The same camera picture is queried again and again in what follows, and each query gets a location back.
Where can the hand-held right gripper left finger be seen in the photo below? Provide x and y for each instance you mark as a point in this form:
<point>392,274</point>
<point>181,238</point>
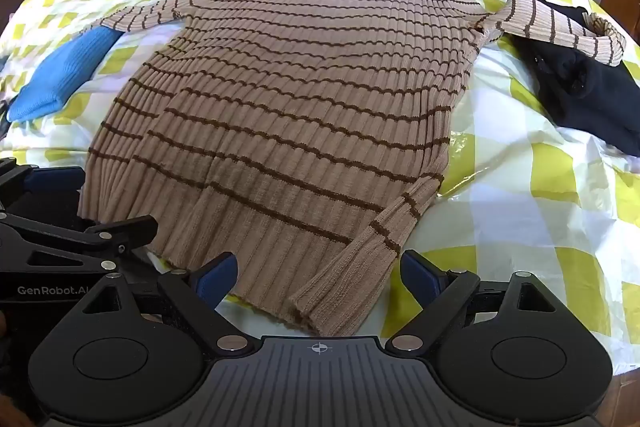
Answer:
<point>218,279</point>

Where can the black garment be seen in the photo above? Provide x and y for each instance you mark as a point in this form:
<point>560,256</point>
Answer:
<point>580,87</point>

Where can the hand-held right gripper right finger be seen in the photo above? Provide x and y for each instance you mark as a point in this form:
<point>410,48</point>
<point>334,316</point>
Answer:
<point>418,275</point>

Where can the blue knit garment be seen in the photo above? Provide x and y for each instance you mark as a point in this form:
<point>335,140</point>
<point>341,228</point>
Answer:
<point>65,74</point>

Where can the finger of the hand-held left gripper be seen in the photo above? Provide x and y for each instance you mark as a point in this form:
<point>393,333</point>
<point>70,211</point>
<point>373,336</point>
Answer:
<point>55,180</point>
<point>115,232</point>

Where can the yellow-green checkered bed sheet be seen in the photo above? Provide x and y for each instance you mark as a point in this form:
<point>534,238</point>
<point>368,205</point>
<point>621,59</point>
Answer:
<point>525,207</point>

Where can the tan brown-striped ribbed sweater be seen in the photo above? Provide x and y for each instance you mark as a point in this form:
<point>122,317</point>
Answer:
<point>300,117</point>

